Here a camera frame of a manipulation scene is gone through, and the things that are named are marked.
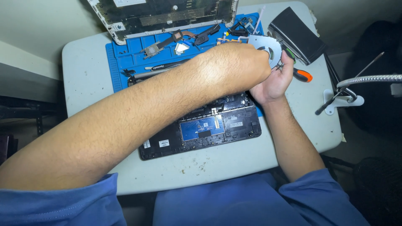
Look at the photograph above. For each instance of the black laptop palmrest chassis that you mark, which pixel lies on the black laptop palmrest chassis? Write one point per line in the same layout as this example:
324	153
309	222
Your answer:
238	122

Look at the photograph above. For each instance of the grey metal hinge bar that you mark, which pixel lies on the grey metal hinge bar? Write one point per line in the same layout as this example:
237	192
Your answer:
147	74

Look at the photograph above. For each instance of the person's left fingers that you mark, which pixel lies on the person's left fingers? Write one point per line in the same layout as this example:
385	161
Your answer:
264	61

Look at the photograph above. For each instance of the person's right hand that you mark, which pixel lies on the person's right hand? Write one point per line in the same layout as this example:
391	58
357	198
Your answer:
274	86

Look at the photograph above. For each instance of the black pouch case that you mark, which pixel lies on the black pouch case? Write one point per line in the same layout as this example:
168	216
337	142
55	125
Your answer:
298	34

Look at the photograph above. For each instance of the white laptop bottom cover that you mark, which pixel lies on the white laptop bottom cover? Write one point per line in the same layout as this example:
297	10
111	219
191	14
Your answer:
163	15

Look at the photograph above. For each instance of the dark metal shelf rack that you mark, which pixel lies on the dark metal shelf rack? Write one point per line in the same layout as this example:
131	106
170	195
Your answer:
28	116

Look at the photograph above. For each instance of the white lamp clamp base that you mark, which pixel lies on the white lamp clamp base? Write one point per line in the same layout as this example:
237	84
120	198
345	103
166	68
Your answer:
342	102

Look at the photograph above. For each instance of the person's blue shirt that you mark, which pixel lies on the person's blue shirt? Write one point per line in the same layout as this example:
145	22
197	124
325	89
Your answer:
219	204

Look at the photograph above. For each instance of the thin black rod tool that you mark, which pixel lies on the thin black rod tool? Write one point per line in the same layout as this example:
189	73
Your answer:
361	72

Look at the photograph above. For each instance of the black laptop speaker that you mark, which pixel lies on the black laptop speaker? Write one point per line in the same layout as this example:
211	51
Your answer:
204	36

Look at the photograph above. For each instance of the person's left hand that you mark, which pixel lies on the person's left hand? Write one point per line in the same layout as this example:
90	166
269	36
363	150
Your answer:
232	67

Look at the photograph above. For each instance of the copper heat pipe heatsink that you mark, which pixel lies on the copper heat pipe heatsink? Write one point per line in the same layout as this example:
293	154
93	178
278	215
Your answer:
154	48

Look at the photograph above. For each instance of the black connector bracket part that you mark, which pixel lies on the black connector bracket part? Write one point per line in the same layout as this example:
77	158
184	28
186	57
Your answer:
238	30

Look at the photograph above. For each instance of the blue silicone repair mat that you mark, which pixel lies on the blue silicone repair mat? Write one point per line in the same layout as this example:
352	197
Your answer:
132	56

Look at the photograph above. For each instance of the silver laptop cooling fan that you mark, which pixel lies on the silver laptop cooling fan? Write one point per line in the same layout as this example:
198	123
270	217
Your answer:
263	42

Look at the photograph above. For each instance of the black chair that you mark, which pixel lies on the black chair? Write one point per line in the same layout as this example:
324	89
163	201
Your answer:
373	56

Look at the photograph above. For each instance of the small blue circuit board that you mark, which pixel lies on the small blue circuit board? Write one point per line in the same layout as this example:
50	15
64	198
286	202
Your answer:
251	26

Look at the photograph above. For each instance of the black pen tool white print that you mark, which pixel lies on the black pen tool white print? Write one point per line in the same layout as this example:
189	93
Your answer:
165	65

